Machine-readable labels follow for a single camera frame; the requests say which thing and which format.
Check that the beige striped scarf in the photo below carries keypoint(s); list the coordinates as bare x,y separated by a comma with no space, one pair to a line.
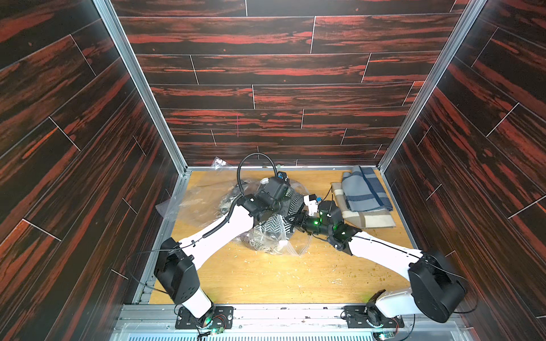
362,220

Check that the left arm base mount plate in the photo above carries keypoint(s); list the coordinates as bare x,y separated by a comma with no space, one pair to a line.
218,319

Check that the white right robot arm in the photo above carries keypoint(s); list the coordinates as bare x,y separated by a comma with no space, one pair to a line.
434,289

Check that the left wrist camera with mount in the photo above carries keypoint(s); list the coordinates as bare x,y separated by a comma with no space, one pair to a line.
283,175

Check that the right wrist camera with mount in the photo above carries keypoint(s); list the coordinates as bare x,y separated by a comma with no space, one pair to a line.
312,204

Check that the aluminium corner frame post right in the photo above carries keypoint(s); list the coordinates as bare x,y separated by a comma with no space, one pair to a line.
455,40

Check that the black white herringbone scarf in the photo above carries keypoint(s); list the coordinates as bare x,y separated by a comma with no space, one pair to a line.
279,226

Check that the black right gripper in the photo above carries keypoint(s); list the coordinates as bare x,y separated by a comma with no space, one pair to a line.
301,217

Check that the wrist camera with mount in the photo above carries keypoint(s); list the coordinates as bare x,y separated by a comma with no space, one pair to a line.
312,204
283,175

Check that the aluminium corner frame post left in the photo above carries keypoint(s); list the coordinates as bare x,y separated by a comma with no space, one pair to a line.
114,28

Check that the clear plastic vacuum bag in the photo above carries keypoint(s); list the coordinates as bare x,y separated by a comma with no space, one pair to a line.
199,207

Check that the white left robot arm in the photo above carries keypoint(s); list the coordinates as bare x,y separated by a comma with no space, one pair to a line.
178,263

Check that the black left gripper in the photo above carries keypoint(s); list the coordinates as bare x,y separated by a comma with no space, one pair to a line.
283,197

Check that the aluminium corner frame post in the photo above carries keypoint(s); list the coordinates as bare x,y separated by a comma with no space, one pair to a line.
455,40
114,28

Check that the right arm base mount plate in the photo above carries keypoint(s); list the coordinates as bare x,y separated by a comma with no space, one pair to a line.
364,316

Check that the dark blue grey plaid scarf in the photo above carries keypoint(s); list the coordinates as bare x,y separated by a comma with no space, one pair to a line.
363,191

